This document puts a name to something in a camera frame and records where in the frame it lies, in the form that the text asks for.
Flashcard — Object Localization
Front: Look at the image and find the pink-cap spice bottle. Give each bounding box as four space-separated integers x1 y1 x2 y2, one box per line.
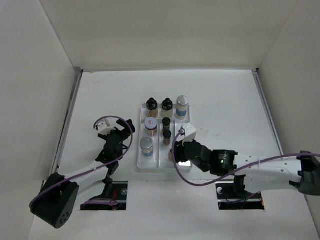
167 150 173 163

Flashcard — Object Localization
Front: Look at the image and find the black flip-lid small jar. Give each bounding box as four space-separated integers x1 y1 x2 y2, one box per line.
162 130 172 146

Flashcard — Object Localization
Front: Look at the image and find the white-cap orange-label spice jar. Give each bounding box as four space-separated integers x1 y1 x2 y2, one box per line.
144 117 158 137

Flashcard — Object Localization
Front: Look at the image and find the black-cap brown spice jar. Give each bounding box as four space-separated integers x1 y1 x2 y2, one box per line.
162 117 171 131

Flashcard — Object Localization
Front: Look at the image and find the silver-cap blue-label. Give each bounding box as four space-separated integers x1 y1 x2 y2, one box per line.
139 137 154 158

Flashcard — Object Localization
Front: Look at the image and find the black-cap brown spice bottle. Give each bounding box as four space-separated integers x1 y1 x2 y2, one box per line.
146 97 158 119

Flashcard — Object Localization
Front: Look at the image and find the black-cap white powder bottle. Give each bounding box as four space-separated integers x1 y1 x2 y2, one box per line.
161 98 174 119

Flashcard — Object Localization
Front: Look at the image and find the silver-cap blue-label bottle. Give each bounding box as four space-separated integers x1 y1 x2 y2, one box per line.
175 95 189 120

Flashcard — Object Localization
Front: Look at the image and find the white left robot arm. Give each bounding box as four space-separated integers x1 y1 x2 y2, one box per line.
29 116 136 229

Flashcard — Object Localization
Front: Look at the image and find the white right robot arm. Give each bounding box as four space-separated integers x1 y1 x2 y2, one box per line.
171 140 320 198

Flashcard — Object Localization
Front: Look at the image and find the white divided organizer tray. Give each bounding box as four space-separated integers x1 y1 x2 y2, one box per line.
137 103 191 173

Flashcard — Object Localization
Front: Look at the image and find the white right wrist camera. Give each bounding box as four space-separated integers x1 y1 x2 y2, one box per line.
178 122 197 145

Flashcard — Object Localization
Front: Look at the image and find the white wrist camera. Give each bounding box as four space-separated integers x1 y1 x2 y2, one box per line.
178 122 197 145
95 122 115 136

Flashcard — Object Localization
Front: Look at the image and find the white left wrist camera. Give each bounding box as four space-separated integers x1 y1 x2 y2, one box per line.
95 122 115 136

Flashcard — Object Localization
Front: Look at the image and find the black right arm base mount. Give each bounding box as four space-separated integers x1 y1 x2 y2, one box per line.
233 175 251 199

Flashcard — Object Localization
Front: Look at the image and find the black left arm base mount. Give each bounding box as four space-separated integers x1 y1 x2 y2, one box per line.
101 177 117 199

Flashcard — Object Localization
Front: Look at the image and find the left aluminium table rail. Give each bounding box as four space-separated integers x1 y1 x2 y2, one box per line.
48 67 84 176

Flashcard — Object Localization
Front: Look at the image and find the aluminium table rail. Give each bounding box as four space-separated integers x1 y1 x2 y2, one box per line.
251 68 284 155
48 67 84 176

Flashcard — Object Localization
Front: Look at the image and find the right aluminium table rail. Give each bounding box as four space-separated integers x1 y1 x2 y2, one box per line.
251 68 284 155

